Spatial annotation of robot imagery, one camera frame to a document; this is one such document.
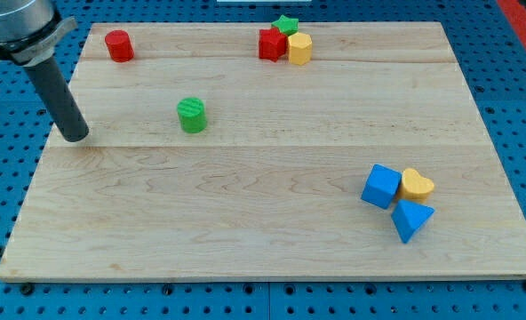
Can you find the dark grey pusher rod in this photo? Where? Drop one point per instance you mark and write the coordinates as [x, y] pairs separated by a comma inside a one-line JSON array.
[[59, 102]]

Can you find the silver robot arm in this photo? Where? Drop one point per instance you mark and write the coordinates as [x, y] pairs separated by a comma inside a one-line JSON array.
[[29, 33]]

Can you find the red cylinder block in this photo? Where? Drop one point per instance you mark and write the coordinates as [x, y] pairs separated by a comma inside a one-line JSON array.
[[119, 45]]

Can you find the green cylinder block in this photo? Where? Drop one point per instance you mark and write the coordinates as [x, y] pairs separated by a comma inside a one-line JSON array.
[[191, 115]]

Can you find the red star block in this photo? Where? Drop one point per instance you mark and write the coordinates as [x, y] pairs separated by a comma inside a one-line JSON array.
[[272, 44]]

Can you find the light wooden board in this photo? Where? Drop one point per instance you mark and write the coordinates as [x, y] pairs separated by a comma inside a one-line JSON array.
[[271, 189]]

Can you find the green star block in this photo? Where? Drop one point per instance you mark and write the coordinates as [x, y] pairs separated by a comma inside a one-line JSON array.
[[286, 25]]

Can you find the yellow hexagon block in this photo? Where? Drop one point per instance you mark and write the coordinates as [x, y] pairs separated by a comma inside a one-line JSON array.
[[300, 47]]

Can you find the blue cube block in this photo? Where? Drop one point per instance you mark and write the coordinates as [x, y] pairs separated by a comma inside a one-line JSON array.
[[381, 186]]

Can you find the yellow heart block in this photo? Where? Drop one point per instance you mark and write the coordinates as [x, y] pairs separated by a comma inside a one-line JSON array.
[[414, 187]]

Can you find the blue triangle block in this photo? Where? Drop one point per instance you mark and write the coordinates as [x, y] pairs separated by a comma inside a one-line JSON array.
[[409, 217]]

